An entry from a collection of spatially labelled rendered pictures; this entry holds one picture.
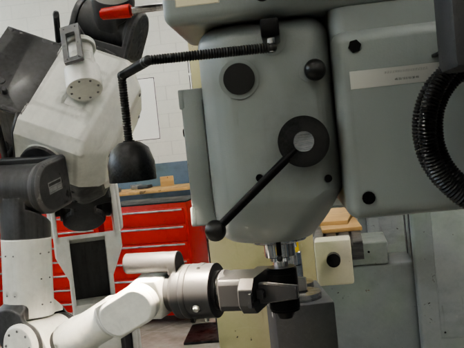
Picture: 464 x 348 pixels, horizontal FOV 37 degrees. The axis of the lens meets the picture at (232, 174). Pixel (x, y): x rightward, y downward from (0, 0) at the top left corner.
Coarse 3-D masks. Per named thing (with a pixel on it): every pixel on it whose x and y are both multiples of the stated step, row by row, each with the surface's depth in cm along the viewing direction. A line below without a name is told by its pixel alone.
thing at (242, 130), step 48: (288, 48) 97; (240, 96) 98; (288, 96) 98; (240, 144) 98; (336, 144) 99; (240, 192) 99; (288, 192) 98; (336, 192) 100; (240, 240) 104; (288, 240) 103
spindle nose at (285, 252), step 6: (264, 246) 108; (270, 246) 107; (282, 246) 106; (288, 246) 107; (294, 246) 108; (264, 252) 108; (270, 252) 107; (282, 252) 106; (288, 252) 107; (294, 252) 108; (270, 258) 107
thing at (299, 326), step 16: (320, 288) 152; (304, 304) 139; (320, 304) 139; (272, 320) 147; (288, 320) 139; (304, 320) 139; (320, 320) 139; (272, 336) 152; (288, 336) 139; (304, 336) 139; (320, 336) 139; (336, 336) 139
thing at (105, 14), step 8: (104, 8) 118; (112, 8) 118; (120, 8) 117; (128, 8) 117; (136, 8) 118; (144, 8) 118; (152, 8) 117; (160, 8) 117; (104, 16) 118; (112, 16) 118; (120, 16) 118; (128, 16) 118
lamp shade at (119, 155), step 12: (120, 144) 105; (132, 144) 105; (144, 144) 107; (120, 156) 104; (132, 156) 104; (144, 156) 105; (108, 168) 106; (120, 168) 104; (132, 168) 103; (144, 168) 104; (120, 180) 104; (132, 180) 104; (144, 180) 104
